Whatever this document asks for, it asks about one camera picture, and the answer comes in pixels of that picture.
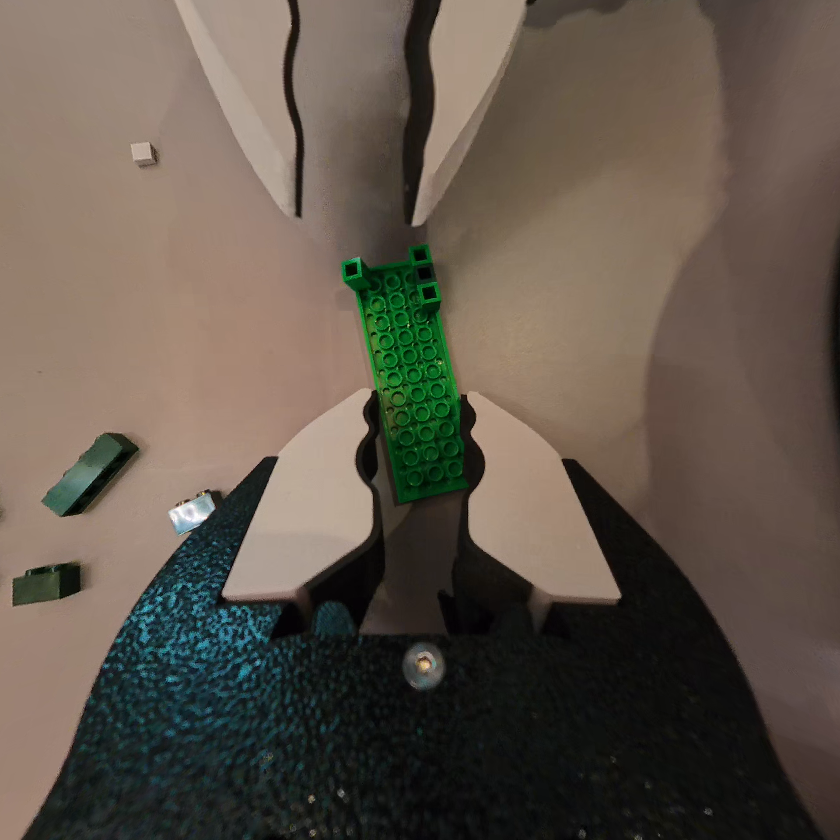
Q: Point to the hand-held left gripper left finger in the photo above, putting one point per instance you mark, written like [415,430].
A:
[308,518]

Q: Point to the small dark green brick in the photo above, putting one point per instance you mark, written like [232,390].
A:
[46,584]

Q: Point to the small dark grey square brick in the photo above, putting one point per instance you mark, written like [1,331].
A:
[426,271]

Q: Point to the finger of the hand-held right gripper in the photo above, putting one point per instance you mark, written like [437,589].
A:
[253,92]
[459,98]

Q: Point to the small white cube brick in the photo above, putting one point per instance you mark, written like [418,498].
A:
[142,153]

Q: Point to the dark green sloped brick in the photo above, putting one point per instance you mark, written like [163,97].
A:
[88,476]

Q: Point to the green studded building plate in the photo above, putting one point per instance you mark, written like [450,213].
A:
[413,394]

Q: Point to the light grey studded brick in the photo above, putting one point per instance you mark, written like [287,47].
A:
[191,513]

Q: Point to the small green square brick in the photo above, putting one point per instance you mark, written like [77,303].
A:
[355,272]
[420,253]
[430,296]

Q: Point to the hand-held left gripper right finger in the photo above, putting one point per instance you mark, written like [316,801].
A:
[531,518]

